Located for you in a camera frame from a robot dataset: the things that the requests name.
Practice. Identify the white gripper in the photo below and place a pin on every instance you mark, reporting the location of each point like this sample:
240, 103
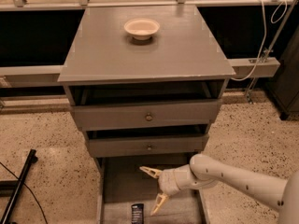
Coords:
167, 181

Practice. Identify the dark blue rxbar wrapper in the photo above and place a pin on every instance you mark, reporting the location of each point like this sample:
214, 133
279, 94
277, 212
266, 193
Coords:
137, 213

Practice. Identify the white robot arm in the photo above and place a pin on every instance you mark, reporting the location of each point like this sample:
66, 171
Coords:
202, 172

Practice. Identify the grey open bottom drawer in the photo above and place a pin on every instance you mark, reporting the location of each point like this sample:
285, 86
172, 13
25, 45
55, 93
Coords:
124, 184

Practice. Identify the grey middle drawer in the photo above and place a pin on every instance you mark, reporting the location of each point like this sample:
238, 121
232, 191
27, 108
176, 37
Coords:
118, 147

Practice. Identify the brass top drawer knob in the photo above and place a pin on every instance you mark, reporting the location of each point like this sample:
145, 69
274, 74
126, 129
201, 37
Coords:
149, 117

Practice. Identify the grey top drawer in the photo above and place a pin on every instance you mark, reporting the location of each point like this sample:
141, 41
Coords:
129, 116

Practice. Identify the grey wooden drawer cabinet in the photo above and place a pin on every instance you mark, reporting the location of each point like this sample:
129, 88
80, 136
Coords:
138, 92

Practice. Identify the diagonal metal support rod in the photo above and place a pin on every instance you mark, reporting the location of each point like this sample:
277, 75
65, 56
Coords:
281, 13

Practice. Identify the black metal stand bar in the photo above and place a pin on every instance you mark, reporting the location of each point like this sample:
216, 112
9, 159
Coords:
17, 186

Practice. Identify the white ceramic bowl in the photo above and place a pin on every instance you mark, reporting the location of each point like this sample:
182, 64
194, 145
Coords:
142, 28

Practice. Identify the dark cabinet at right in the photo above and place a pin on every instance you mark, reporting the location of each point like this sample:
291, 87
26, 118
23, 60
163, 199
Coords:
283, 88

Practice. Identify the grey metal railing frame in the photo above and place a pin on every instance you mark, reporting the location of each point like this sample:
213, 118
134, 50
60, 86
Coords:
196, 56

